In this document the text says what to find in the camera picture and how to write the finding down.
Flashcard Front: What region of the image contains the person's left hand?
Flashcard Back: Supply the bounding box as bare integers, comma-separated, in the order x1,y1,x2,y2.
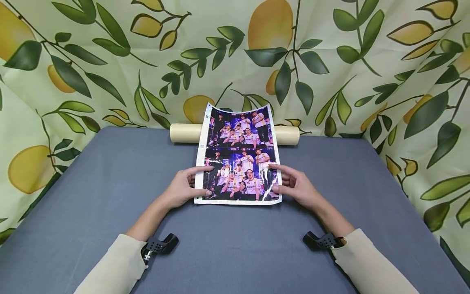
164,165,215,209

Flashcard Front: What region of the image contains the person's right hand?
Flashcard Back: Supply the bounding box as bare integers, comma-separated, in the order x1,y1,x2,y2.
269,163,321,209

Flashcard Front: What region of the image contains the glossy printed photo sheet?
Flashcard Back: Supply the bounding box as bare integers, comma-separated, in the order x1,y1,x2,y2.
194,102,283,205

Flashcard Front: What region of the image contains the person's right forearm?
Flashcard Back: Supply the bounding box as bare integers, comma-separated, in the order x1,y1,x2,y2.
310,197,421,294

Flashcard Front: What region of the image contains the person's left forearm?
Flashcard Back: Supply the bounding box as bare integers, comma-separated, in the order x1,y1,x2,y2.
73,194,174,294

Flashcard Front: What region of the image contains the beige cardboard tube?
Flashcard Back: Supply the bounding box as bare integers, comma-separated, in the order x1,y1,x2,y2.
169,123,301,146

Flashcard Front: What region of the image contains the black wrist band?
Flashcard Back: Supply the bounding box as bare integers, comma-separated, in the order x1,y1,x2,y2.
141,233,180,262
303,231,348,251

